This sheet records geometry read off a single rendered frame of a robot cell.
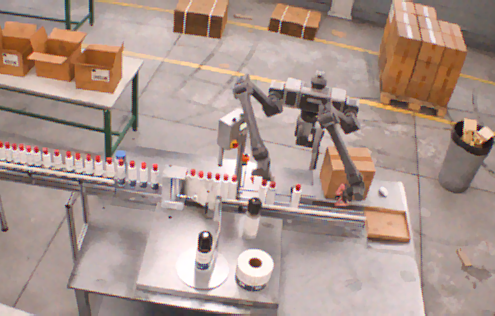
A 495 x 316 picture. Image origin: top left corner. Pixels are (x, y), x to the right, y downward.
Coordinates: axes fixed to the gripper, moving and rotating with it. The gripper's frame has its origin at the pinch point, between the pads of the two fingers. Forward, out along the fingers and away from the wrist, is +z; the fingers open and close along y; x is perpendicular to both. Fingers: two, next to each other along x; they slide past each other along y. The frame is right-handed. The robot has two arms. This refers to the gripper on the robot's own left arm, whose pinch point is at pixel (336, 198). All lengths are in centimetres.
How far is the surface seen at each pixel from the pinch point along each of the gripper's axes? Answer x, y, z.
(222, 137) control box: -69, -12, 33
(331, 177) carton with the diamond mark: 6.3, -33.8, 12.1
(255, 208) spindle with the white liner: -34.0, 19.1, 31.1
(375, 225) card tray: 48, -19, 5
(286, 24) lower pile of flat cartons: 16, -429, 127
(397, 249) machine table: 60, -1, -5
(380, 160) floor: 123, -200, 55
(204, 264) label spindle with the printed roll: -40, 54, 57
